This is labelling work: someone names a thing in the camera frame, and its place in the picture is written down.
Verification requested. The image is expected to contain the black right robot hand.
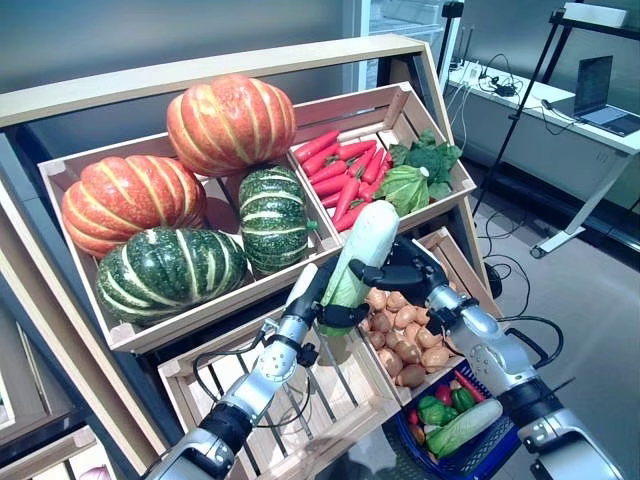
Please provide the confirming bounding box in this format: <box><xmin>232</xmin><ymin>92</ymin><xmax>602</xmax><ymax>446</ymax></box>
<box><xmin>348</xmin><ymin>234</ymin><xmax>450</xmax><ymax>309</ymax></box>

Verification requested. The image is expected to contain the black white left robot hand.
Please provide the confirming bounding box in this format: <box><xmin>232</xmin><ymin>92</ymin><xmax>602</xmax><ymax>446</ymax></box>
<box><xmin>283</xmin><ymin>262</ymin><xmax>371</xmax><ymax>331</ymax></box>

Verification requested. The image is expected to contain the white green napa cabbage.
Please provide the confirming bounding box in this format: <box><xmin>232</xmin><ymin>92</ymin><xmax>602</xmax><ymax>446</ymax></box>
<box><xmin>425</xmin><ymin>398</ymin><xmax>504</xmax><ymax>459</ymax></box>
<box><xmin>319</xmin><ymin>199</ymin><xmax>401</xmax><ymax>337</ymax></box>

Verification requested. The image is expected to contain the blue plastic shopping basket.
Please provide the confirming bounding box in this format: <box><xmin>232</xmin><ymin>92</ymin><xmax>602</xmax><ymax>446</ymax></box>
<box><xmin>394</xmin><ymin>359</ymin><xmax>525</xmax><ymax>480</ymax></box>

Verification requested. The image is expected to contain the wooden potato crate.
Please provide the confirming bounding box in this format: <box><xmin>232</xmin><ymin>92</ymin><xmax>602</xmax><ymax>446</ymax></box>
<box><xmin>357</xmin><ymin>225</ymin><xmax>505</xmax><ymax>407</ymax></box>

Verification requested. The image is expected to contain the large wooden pumpkin crate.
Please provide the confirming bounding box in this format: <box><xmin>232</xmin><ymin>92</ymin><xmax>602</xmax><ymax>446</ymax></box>
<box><xmin>37</xmin><ymin>130</ymin><xmax>347</xmax><ymax>354</ymax></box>

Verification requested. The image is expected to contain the black round stand base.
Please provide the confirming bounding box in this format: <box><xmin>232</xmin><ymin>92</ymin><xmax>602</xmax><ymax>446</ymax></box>
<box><xmin>484</xmin><ymin>262</ymin><xmax>507</xmax><ymax>301</ymax></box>

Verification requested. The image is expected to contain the green pumpkin with green stem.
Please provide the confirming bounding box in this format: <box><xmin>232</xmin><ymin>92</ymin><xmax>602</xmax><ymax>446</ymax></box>
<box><xmin>238</xmin><ymin>165</ymin><xmax>320</xmax><ymax>275</ymax></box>

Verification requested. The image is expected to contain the light green leafy cabbage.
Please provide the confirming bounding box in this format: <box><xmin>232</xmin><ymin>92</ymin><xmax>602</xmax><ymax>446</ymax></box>
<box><xmin>373</xmin><ymin>164</ymin><xmax>432</xmax><ymax>217</ymax></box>

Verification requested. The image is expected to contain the slatted wooden crate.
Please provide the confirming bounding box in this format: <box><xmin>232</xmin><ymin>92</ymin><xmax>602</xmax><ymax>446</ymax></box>
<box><xmin>157</xmin><ymin>304</ymin><xmax>417</xmax><ymax>480</ymax></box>

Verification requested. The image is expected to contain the dark green broccoli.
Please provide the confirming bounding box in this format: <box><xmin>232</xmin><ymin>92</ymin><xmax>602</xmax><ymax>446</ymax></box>
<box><xmin>388</xmin><ymin>128</ymin><xmax>464</xmax><ymax>201</ymax></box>

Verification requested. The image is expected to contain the small toy carrot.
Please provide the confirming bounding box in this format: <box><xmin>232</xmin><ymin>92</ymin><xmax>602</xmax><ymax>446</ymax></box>
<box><xmin>453</xmin><ymin>369</ymin><xmax>488</xmax><ymax>404</ymax></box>

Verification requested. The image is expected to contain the green striped pumpkin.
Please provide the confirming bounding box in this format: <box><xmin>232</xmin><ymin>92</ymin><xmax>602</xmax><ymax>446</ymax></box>
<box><xmin>94</xmin><ymin>227</ymin><xmax>249</xmax><ymax>329</ymax></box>

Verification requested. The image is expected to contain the small green bell pepper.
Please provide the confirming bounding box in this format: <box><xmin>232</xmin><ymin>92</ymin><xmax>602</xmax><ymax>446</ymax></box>
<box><xmin>451</xmin><ymin>387</ymin><xmax>477</xmax><ymax>414</ymax></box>

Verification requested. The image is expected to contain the small round green cabbage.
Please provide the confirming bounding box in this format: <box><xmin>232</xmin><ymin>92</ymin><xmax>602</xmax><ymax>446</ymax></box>
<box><xmin>417</xmin><ymin>394</ymin><xmax>459</xmax><ymax>427</ymax></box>

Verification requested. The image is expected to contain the wooden carrot crate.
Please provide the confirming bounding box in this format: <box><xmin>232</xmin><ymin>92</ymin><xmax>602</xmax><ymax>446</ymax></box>
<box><xmin>287</xmin><ymin>81</ymin><xmax>478</xmax><ymax>236</ymax></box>

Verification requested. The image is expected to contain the orange striped pumpkin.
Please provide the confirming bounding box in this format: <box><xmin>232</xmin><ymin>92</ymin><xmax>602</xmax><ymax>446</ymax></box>
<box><xmin>166</xmin><ymin>73</ymin><xmax>298</xmax><ymax>179</ymax></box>
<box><xmin>61</xmin><ymin>154</ymin><xmax>208</xmax><ymax>260</ymax></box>

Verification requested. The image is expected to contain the black metal stand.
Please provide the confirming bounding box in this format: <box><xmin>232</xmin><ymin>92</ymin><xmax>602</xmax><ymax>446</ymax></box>
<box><xmin>472</xmin><ymin>9</ymin><xmax>640</xmax><ymax>217</ymax></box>

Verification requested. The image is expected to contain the wooden vegetable display rack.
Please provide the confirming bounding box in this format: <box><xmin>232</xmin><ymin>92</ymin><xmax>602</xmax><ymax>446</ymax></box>
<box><xmin>0</xmin><ymin>33</ymin><xmax>506</xmax><ymax>480</ymax></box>

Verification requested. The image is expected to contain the grey laptop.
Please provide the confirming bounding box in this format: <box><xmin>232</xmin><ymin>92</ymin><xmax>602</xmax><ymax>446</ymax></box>
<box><xmin>553</xmin><ymin>54</ymin><xmax>640</xmax><ymax>137</ymax></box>

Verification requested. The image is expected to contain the brown wooden box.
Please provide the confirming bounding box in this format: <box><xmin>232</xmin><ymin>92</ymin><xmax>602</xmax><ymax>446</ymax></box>
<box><xmin>0</xmin><ymin>299</ymin><xmax>81</xmax><ymax>437</ymax></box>

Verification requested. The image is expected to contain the white box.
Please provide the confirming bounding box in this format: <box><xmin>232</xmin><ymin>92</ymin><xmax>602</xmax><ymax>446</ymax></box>
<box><xmin>562</xmin><ymin>1</ymin><xmax>630</xmax><ymax>30</ymax></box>

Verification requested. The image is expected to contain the black floor cable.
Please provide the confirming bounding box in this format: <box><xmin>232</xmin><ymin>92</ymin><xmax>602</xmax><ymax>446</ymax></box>
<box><xmin>474</xmin><ymin>207</ymin><xmax>534</xmax><ymax>301</ymax></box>

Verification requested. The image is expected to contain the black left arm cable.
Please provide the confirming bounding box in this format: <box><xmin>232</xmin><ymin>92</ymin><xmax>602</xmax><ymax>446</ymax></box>
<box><xmin>192</xmin><ymin>327</ymin><xmax>314</xmax><ymax>429</ymax></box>

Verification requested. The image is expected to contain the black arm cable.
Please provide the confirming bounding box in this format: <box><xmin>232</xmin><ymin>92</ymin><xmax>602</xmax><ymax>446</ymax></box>
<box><xmin>499</xmin><ymin>314</ymin><xmax>565</xmax><ymax>371</ymax></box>
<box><xmin>192</xmin><ymin>327</ymin><xmax>314</xmax><ymax>429</ymax></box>

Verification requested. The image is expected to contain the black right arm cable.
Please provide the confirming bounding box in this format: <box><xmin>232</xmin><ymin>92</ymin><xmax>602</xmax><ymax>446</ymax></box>
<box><xmin>499</xmin><ymin>314</ymin><xmax>565</xmax><ymax>371</ymax></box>

